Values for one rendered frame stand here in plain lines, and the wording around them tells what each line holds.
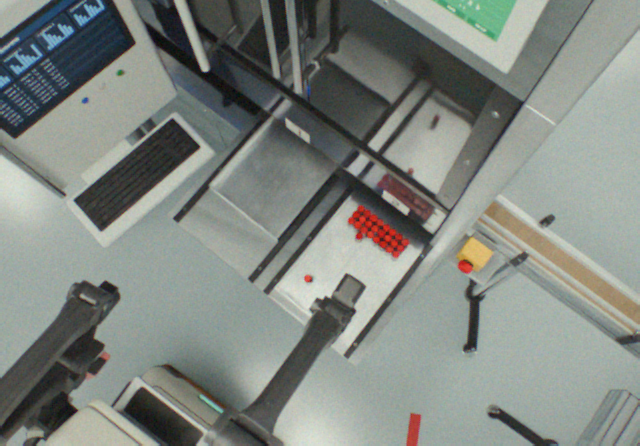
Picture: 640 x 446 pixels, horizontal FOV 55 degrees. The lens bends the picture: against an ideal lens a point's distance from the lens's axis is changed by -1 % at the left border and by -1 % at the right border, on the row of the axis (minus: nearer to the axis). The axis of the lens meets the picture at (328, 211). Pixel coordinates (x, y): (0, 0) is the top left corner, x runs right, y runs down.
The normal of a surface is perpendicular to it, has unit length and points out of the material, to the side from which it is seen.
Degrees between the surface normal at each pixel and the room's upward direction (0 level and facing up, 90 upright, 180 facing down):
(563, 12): 90
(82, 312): 41
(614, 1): 90
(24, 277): 0
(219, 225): 0
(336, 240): 0
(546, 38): 90
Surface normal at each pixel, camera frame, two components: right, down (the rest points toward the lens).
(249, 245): 0.00, -0.28
